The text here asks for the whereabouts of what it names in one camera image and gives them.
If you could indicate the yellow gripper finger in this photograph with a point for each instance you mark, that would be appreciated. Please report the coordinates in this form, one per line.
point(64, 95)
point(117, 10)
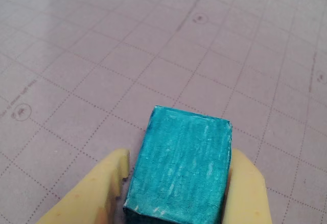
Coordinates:
point(247, 196)
point(84, 196)

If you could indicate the blue painted wooden block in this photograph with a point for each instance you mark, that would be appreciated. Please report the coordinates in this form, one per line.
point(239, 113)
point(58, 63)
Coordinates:
point(178, 170)

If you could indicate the brown gridded gift wrap paper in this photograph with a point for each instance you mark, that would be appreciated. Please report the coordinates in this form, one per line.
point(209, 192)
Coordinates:
point(76, 55)

